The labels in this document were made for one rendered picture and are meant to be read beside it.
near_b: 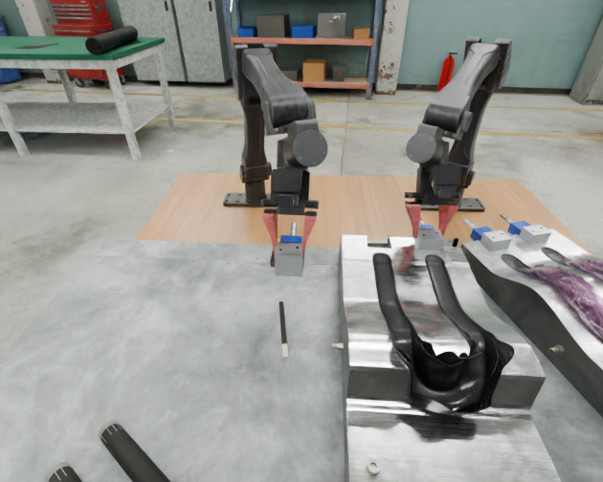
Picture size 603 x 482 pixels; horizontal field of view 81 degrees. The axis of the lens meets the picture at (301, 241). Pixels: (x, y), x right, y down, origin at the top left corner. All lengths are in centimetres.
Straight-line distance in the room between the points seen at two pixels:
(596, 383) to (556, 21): 604
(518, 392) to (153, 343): 61
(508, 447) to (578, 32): 636
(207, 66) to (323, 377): 580
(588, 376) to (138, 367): 76
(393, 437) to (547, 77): 640
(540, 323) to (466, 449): 31
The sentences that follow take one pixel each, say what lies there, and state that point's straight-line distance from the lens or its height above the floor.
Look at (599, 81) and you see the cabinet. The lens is 645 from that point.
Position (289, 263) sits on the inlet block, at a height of 94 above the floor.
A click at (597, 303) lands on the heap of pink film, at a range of 80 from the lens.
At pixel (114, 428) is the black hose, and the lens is 64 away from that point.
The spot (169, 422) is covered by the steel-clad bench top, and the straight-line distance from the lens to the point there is 65.
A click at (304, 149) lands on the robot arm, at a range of 55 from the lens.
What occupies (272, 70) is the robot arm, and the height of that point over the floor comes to 122.
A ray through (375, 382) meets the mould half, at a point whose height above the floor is 90.
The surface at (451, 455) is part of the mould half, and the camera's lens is 57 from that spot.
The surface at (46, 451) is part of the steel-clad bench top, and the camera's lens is 71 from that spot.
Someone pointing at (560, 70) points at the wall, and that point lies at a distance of 675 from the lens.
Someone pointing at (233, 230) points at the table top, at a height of 80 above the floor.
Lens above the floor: 135
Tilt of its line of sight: 36 degrees down
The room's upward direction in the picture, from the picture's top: straight up
